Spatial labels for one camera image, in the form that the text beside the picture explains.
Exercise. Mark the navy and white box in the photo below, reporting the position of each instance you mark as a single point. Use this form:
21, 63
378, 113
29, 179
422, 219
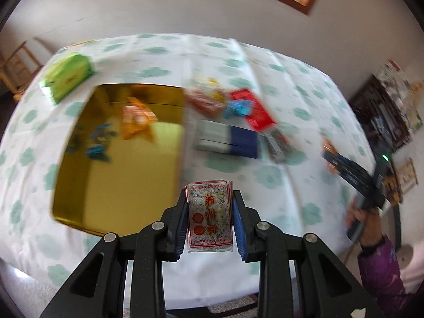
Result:
241, 140

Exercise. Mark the dark blue candy packet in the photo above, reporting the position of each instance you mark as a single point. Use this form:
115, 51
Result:
99, 131

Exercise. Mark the dark wooden cabinet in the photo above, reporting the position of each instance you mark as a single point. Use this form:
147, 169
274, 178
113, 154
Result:
374, 112

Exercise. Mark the small wooden stool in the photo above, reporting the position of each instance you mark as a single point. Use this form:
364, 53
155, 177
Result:
406, 175

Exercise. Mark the gold tin box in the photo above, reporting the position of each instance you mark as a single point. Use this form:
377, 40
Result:
132, 185

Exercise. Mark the speckled grey snack packet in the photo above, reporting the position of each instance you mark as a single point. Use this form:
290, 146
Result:
208, 212

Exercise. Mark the person's right forearm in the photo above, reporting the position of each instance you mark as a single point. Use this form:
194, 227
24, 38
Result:
384, 271

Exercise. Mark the red snack packet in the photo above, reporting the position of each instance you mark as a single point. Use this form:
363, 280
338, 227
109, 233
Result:
261, 119

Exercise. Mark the light wooden chair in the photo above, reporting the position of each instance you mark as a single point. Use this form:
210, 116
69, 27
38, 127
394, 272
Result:
18, 63

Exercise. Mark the person's right hand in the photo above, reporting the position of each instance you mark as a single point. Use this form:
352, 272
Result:
371, 225

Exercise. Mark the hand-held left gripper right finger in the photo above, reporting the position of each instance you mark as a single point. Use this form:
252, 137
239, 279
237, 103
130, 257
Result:
239, 232

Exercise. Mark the printed cardboard box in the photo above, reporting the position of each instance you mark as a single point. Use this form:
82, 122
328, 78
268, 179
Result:
394, 76

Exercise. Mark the green tissue pack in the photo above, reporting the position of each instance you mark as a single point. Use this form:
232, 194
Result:
66, 76

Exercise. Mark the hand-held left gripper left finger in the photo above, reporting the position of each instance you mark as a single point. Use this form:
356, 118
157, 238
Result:
180, 228

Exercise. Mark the small orange snack packet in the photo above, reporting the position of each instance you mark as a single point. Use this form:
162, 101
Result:
328, 152

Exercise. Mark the grey striped snack packet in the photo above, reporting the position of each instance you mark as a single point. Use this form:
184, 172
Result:
276, 145

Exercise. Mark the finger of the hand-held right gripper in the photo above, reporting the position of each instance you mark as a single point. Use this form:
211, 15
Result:
354, 182
352, 165

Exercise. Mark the brown nut snack packet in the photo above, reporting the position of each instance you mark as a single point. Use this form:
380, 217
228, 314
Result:
205, 104

